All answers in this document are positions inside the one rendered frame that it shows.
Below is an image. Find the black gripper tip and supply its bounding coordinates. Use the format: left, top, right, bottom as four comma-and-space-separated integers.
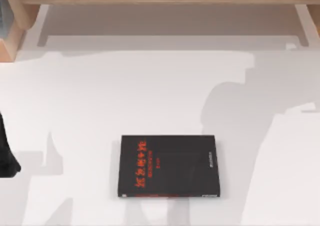
0, 113, 22, 179

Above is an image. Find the black book with red lettering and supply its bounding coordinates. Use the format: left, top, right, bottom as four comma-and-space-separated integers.
117, 134, 221, 198

